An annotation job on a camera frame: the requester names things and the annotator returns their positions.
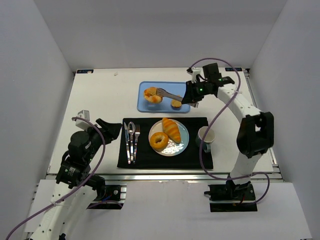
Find bread slice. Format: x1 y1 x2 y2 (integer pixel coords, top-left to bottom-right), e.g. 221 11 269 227
171 99 182 109

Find croissant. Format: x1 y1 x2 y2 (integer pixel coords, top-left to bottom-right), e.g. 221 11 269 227
143 86 163 104
162 118 181 144

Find blue tray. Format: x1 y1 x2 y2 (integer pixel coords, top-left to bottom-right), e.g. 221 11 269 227
137 81 191 114

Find bagel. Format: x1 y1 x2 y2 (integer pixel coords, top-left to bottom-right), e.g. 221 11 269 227
149 132 169 152

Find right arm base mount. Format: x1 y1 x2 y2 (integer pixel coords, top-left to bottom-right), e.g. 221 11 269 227
204 180 258 213

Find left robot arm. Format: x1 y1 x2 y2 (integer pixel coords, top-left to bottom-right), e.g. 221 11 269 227
30 116 122 240

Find table knife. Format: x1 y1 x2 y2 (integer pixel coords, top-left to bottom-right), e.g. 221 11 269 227
123 122 131 164

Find two-tone round plate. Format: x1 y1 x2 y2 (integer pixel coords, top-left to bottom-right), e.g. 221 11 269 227
148 119 190 157

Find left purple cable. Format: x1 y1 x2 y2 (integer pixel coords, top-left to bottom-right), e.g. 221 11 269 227
3 116 123 240

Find black placemat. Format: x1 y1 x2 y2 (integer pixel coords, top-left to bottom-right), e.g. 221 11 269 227
117 117 209 170

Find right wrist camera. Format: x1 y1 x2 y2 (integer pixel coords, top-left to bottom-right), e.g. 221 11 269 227
186 67 201 83

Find spoon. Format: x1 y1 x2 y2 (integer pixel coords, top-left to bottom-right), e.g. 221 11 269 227
127 121 136 163

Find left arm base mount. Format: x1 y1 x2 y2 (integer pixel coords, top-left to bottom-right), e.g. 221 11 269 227
88 184 127 210

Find metal tongs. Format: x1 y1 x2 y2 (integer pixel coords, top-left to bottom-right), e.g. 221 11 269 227
156 88 183 102

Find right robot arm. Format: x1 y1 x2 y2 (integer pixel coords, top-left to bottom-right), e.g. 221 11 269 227
182 63 274 187

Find fork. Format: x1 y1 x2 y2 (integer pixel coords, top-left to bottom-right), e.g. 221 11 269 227
133 124 141 164

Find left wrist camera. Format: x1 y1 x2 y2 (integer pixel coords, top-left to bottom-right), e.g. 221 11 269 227
72 109 91 130

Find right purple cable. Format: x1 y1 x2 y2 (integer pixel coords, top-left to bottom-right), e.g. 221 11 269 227
186 57 271 206

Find purple cable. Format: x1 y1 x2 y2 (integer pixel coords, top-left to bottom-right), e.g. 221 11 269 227
186 57 271 206
3 116 123 240

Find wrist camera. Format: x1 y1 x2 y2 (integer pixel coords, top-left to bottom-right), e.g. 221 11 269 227
186 67 201 83
72 109 91 130

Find teal mug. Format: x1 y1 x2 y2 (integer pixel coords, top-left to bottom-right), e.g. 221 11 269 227
195 126 216 153

